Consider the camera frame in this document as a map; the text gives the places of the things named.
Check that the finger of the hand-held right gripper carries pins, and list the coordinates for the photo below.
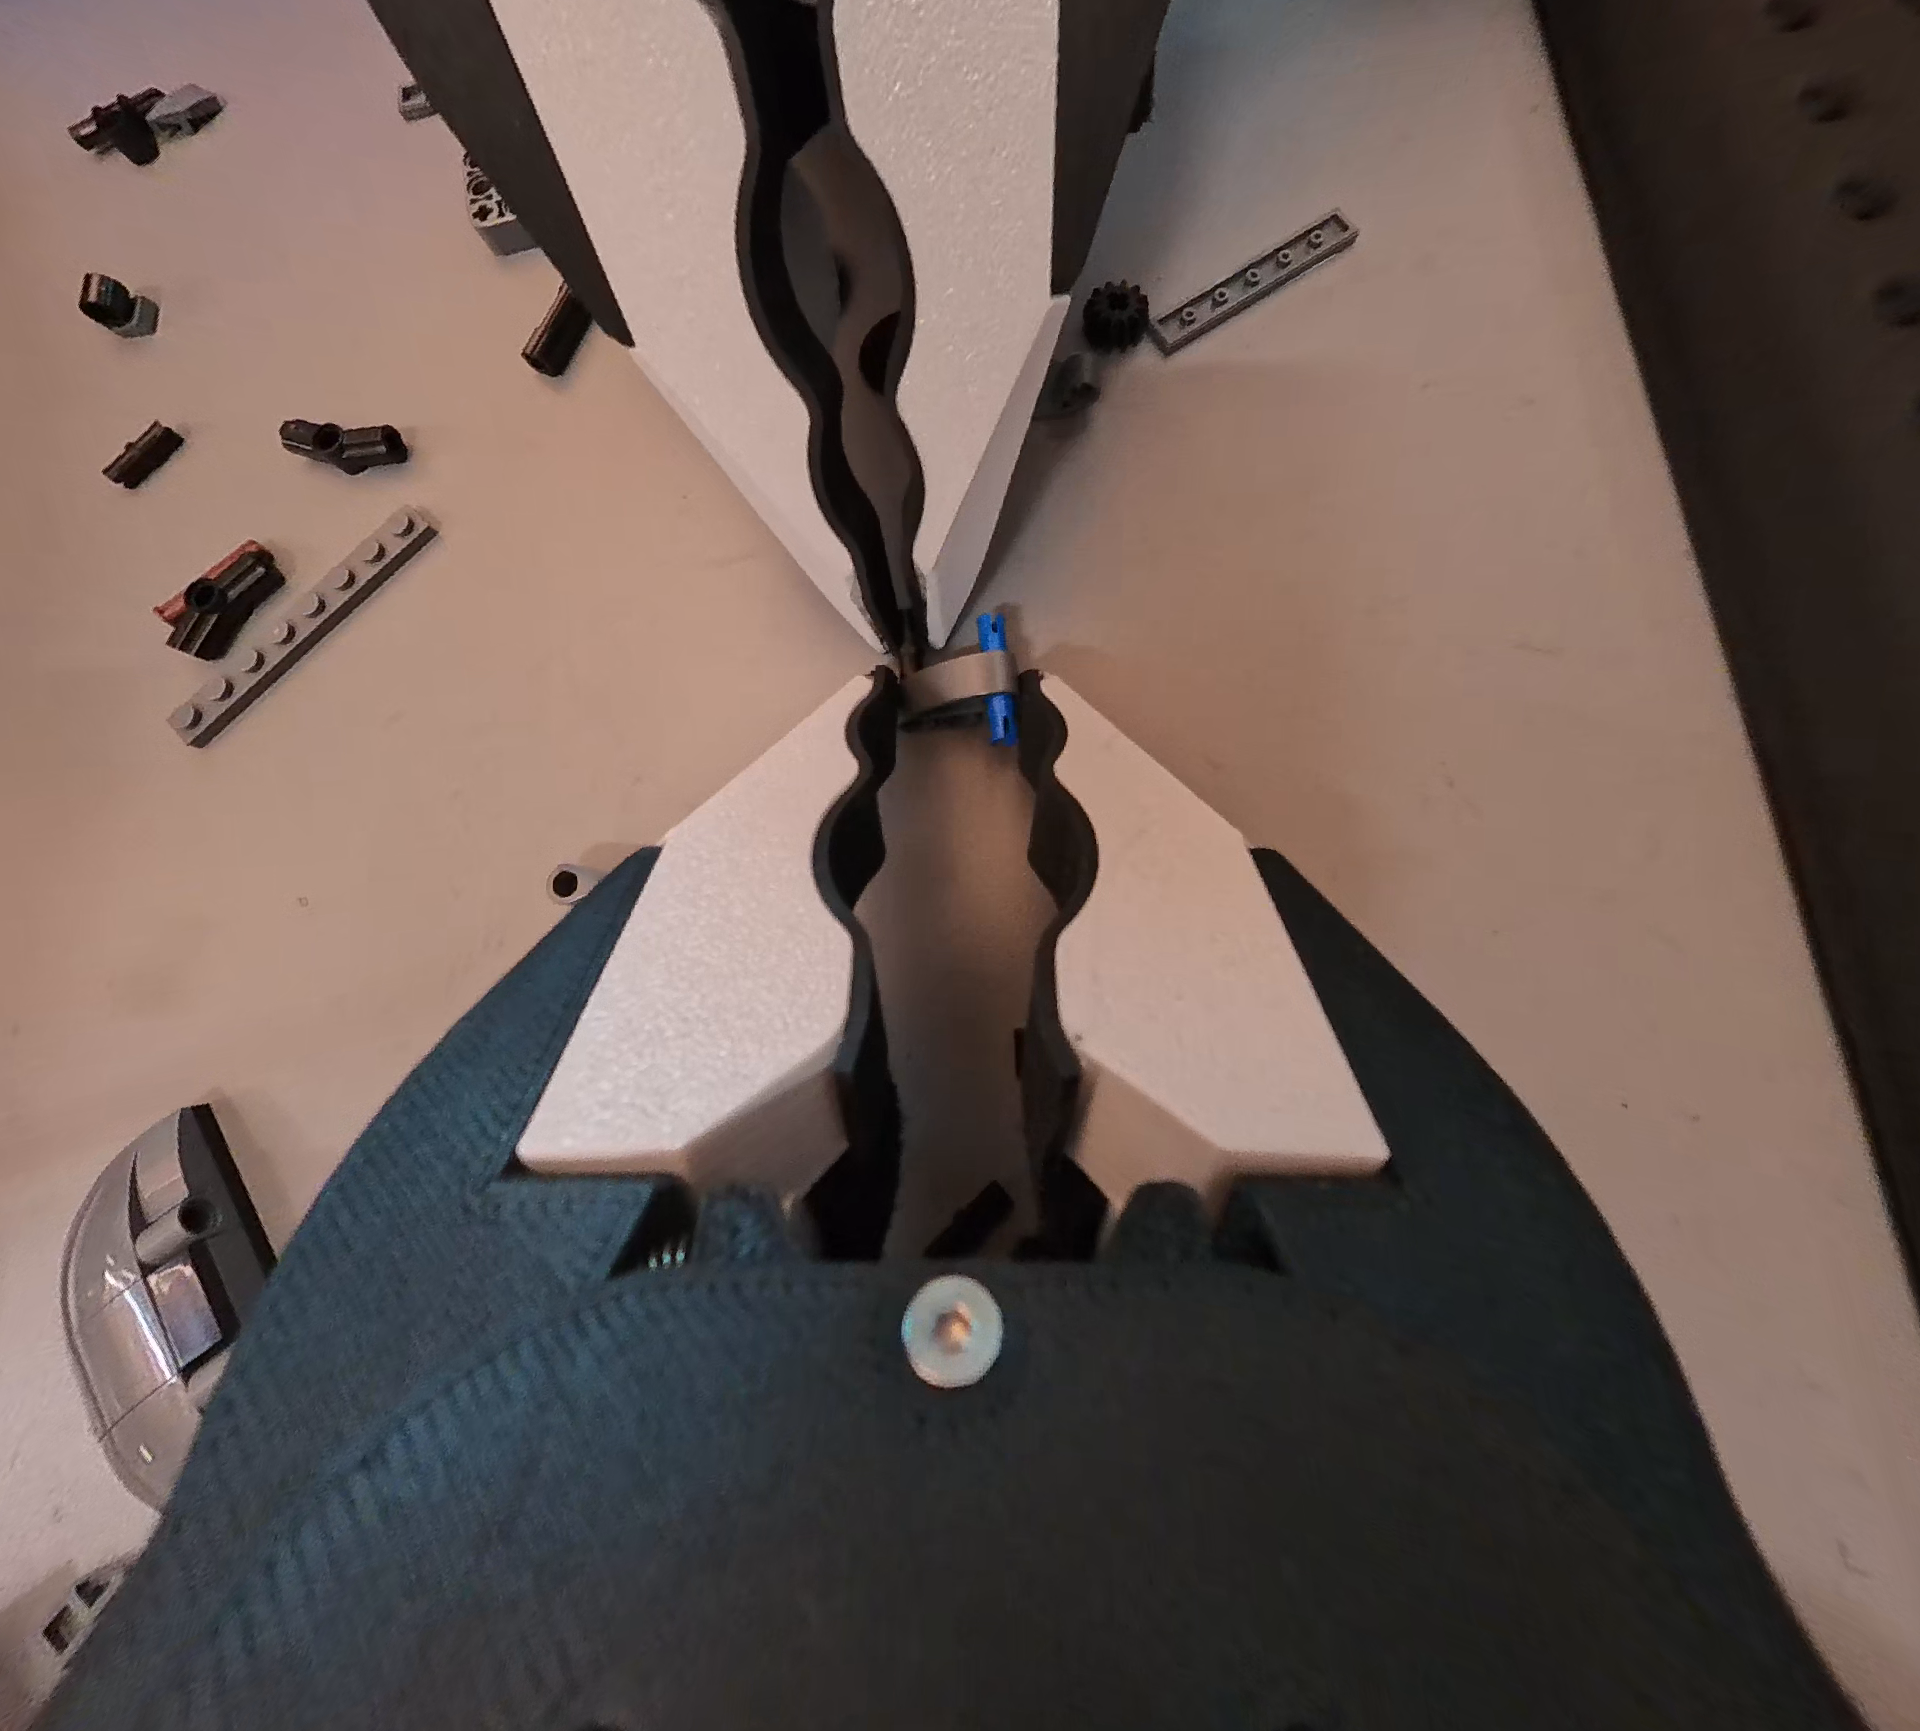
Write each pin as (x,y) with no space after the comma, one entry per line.
(976,111)
(598,111)

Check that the small grey lego plate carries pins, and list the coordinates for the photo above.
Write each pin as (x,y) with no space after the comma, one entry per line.
(50,1631)

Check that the light grey lego block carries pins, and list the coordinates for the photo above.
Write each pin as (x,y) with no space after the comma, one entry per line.
(498,205)

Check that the long grey lego plate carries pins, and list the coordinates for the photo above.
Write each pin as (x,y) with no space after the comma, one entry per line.
(1256,282)
(301,629)

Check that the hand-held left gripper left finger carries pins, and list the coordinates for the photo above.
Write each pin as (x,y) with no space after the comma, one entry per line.
(690,1010)

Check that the black angled lego connector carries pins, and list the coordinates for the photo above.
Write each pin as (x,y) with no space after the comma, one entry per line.
(342,443)

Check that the grey lego hook piece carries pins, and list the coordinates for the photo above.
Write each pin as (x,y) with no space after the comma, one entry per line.
(1066,387)

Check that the grey curved lego assembly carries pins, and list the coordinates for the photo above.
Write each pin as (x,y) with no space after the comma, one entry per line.
(150,1312)

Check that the black lego gear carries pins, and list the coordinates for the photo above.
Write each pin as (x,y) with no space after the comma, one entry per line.
(1111,315)

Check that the black grey small lego piece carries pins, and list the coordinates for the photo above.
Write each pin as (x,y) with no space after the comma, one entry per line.
(118,303)

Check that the black cross lego connector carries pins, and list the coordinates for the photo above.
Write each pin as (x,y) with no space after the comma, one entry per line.
(127,123)

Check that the black and brown lego piece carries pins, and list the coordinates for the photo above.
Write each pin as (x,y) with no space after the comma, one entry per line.
(217,599)

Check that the small grey clip piece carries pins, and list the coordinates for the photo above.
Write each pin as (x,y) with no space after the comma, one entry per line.
(93,1588)

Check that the short black lego pin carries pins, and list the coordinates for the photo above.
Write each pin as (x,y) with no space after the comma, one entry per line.
(141,453)

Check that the black lego pin connector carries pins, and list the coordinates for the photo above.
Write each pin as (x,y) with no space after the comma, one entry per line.
(555,331)

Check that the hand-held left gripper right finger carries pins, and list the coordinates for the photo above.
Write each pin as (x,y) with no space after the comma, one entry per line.
(1214,1010)

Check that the blue lego pin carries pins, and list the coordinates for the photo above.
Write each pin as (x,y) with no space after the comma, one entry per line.
(990,632)

